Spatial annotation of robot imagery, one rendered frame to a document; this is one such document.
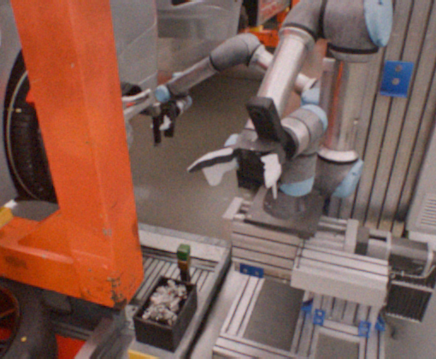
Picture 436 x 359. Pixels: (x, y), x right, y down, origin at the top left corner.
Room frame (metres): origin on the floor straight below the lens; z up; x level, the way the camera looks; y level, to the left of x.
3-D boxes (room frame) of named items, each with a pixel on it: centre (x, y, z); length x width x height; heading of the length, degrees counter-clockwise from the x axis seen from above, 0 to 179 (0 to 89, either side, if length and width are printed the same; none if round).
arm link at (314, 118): (0.80, -0.18, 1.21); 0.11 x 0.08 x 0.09; 146
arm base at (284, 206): (1.09, -0.22, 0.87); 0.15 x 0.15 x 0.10
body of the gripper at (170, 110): (1.84, 0.24, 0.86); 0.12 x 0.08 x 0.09; 162
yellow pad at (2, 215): (1.18, 0.85, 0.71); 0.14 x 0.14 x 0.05; 72
